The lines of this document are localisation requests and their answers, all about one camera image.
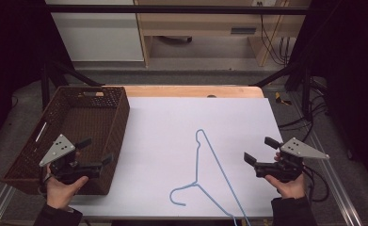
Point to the person's right hand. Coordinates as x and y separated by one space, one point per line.
291 189

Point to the white table sheet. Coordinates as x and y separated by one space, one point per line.
166 141

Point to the light wooden desk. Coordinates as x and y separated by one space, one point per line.
200 23

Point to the grey desk label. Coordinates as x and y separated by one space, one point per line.
243 30

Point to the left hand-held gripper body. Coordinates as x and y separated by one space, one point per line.
59 150

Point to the yellow and black tool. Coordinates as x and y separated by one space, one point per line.
280 99

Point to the black horizontal frame bar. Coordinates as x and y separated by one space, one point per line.
172 9

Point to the brown woven basket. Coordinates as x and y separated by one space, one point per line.
84 119

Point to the white cabinet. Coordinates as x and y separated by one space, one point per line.
98 34

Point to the person's left hand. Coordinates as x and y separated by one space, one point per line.
60 194

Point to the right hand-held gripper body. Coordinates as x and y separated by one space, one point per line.
297 150

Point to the black frame strut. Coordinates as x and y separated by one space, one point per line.
305 81
67 73

